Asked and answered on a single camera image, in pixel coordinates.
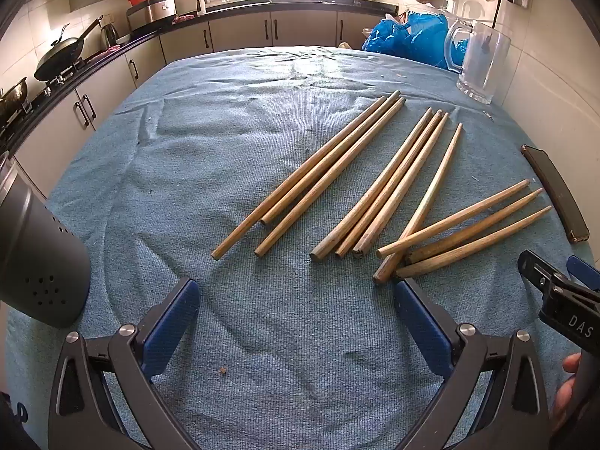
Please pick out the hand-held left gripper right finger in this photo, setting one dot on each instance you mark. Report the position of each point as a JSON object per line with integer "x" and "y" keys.
{"x": 422, "y": 321}

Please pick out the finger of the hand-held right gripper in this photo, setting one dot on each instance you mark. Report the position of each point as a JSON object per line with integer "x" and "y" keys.
{"x": 536, "y": 269}
{"x": 585, "y": 273}

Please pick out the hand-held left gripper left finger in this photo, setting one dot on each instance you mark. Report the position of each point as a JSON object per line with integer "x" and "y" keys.
{"x": 171, "y": 321}

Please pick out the bunch of wooden chopsticks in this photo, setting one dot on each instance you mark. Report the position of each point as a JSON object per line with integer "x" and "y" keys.
{"x": 389, "y": 183}

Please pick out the dark grey utensil holder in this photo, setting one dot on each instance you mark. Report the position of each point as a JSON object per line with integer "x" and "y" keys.
{"x": 37, "y": 262}

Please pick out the person's right hand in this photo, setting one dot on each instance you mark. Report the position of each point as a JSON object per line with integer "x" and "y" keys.
{"x": 566, "y": 384}

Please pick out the black smartphone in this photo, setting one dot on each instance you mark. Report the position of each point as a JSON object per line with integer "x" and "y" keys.
{"x": 555, "y": 192}

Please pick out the blue towel tablecloth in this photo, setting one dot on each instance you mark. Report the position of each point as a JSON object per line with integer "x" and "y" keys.
{"x": 197, "y": 159}

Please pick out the glass beer mug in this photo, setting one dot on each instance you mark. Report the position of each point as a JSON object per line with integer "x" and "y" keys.
{"x": 485, "y": 61}

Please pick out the blue plastic bag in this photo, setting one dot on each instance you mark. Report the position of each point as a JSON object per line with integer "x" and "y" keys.
{"x": 417, "y": 40}

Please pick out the gas stove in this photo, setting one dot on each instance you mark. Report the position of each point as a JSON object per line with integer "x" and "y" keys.
{"x": 51, "y": 82}

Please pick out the steel cooking pot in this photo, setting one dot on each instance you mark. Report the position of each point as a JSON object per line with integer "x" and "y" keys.
{"x": 11, "y": 98}

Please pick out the black wok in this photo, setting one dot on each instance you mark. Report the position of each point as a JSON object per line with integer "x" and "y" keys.
{"x": 58, "y": 56}

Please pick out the steel kettle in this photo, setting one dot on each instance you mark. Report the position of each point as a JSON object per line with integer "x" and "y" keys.
{"x": 108, "y": 35}

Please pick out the silver rice cooker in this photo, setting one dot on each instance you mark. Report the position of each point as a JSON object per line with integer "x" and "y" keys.
{"x": 152, "y": 11}

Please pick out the beige lower cabinets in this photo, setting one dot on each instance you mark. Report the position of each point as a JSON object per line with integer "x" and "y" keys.
{"x": 300, "y": 33}

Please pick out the black kitchen countertop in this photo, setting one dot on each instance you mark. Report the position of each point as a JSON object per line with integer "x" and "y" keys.
{"x": 300, "y": 5}

